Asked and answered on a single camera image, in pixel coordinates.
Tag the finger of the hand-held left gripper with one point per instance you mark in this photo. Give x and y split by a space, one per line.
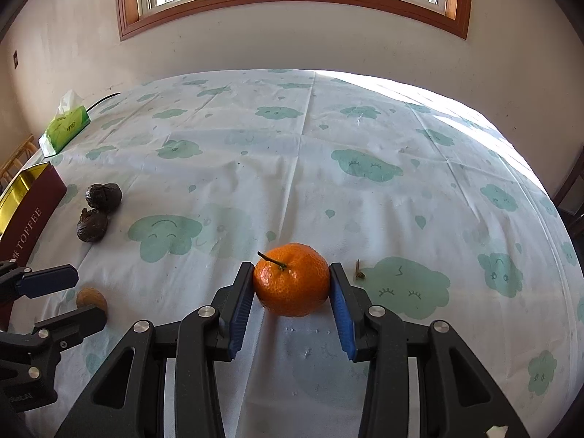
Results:
50 279
80 324

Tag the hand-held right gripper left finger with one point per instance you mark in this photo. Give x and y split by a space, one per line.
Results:
242 315

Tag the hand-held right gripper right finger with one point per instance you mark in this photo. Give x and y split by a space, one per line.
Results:
342 315

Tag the orange tangerine with stem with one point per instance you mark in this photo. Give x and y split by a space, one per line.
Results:
292 287

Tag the dark red tin box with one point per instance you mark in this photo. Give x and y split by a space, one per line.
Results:
32 210

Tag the small brown round fruit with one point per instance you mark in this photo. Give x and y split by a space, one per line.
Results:
89 299

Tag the small dry stem piece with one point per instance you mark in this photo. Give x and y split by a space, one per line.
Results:
360 271

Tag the dark wrinkled passion fruit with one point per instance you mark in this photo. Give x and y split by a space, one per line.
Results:
91 227
104 197

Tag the wooden stool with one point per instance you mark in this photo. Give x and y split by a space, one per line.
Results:
18 155

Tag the green tissue box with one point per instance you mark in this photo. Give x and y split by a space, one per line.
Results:
64 130

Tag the dark wooden chair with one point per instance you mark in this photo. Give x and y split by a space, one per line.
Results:
572 187

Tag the dark wall switch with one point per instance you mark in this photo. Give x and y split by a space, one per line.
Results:
15 59

